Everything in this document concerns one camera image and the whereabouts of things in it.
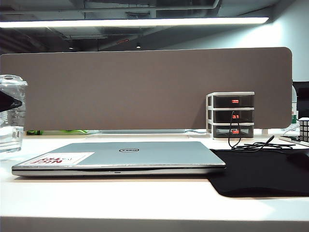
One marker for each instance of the clear plastic coffee cup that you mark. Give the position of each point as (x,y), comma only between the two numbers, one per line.
(13,130)

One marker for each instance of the silver Dell laptop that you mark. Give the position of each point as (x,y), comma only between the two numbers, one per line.
(120,159)

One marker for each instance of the black mouse pad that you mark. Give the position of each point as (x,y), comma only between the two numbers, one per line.
(260,174)

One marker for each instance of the white red laptop sticker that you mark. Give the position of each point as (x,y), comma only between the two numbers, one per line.
(60,158)

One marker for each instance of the Rubik's cube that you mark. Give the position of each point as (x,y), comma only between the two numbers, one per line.
(304,130)

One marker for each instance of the clear plastic bottle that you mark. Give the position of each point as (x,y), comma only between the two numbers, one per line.
(294,108)

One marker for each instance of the black monitor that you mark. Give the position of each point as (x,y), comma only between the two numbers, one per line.
(303,96)

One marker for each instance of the brown desk divider panel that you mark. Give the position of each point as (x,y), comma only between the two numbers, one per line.
(132,91)

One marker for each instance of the green object behind desk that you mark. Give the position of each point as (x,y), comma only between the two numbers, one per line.
(72,132)

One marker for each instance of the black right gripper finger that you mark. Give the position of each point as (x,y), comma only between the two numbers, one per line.
(8,101)

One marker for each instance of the white three-drawer desk organizer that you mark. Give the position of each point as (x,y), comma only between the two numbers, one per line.
(245,113)

